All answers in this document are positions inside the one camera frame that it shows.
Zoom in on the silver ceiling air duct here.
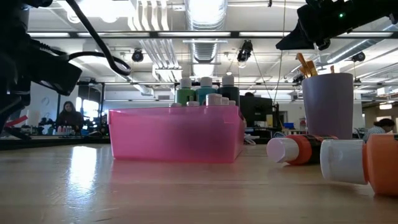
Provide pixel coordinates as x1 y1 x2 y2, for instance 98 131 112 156
185 0 229 63

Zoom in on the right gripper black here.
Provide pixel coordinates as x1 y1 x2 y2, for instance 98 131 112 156
275 0 371 51

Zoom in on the black metal table frame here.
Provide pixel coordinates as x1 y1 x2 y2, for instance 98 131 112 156
0 135 271 151

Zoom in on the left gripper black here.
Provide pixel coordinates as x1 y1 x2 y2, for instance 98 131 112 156
0 30 68 133

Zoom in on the red paint bottle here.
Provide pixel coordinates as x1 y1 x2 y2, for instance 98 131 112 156
266 134 339 166

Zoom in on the black overhead camera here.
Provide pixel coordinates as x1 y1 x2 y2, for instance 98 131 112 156
236 39 254 63

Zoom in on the grey paint bottle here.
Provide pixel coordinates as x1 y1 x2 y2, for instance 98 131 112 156
216 75 241 107

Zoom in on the black ceiling spotlight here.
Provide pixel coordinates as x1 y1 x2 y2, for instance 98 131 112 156
352 51 367 63
131 49 145 63

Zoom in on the green paint bottle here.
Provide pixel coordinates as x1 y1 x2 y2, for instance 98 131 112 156
174 77 197 106

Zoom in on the pink plastic tray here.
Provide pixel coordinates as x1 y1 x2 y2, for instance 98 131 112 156
108 105 247 164

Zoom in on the reddish brown paint bottle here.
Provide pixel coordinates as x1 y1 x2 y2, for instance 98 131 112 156
205 93 223 107

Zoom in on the purple plastic cup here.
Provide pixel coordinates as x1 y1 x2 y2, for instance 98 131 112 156
301 72 354 140

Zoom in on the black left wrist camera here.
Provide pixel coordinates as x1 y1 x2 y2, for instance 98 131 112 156
29 55 83 96

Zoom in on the black computer monitor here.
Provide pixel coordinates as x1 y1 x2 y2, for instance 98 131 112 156
239 95 274 128

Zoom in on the large teal paint bottle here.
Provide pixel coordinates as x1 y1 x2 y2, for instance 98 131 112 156
195 77 218 106

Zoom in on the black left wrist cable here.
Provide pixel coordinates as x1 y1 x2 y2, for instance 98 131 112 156
63 0 132 77

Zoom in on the white lamp cable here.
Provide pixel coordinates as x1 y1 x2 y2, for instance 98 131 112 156
244 133 261 146

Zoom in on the black overhead frame beam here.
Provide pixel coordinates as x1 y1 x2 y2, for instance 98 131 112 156
26 30 398 39

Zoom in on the orange paint bottle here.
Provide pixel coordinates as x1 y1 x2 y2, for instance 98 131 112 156
319 133 398 197

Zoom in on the red and black bar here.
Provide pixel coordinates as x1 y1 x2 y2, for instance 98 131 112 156
2 114 32 141

